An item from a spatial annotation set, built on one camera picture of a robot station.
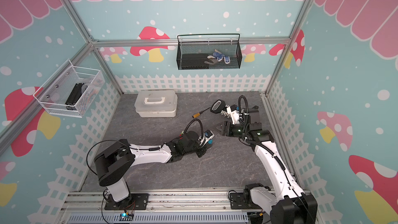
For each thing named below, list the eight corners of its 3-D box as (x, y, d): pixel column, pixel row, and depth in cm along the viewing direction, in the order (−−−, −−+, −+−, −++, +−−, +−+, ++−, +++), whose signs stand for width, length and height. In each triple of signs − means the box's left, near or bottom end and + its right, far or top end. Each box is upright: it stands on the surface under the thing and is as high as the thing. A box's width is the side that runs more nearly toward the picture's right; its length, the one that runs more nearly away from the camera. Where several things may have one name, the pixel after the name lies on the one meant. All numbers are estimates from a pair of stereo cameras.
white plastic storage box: (139, 119, 108) (132, 107, 97) (145, 102, 118) (139, 89, 108) (176, 119, 108) (172, 107, 97) (178, 102, 118) (175, 89, 108)
